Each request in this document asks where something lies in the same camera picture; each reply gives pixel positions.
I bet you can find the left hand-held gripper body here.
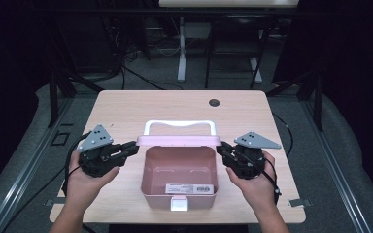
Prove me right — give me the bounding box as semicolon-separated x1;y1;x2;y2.
76;124;127;179

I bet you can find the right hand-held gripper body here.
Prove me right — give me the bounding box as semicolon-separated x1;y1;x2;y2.
226;130;282;180

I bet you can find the green and white carton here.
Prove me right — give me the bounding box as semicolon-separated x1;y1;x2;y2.
164;183;216;195

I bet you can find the pink plastic storage box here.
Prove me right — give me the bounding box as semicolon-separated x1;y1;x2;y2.
135;119;222;212

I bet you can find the person's right hand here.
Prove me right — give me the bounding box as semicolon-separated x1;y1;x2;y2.
225;150;277;213

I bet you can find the person's left hand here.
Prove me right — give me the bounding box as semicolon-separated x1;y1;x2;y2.
65;150;120;208

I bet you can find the black metal stand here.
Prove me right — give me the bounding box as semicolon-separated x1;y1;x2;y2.
266;64;324;131
47;64;105;128

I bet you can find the black chair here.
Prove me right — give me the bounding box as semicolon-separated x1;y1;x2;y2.
205;14;273;90

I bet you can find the white desk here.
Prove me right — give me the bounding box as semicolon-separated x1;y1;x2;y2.
158;0;300;83

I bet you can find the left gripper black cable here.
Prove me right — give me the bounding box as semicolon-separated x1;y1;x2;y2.
1;131;93;233

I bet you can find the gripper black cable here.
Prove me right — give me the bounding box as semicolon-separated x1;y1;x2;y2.
260;113;294;206
1;131;93;233

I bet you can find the black floor outlet frame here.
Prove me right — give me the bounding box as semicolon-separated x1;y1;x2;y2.
51;130;71;147

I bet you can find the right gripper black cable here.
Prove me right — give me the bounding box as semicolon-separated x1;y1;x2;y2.
260;113;294;206

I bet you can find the black floor cable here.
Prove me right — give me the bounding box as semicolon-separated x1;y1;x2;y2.
119;64;184;91

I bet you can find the aluminium floor rail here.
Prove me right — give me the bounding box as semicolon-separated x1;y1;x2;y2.
0;96;76;233
304;100;373;233

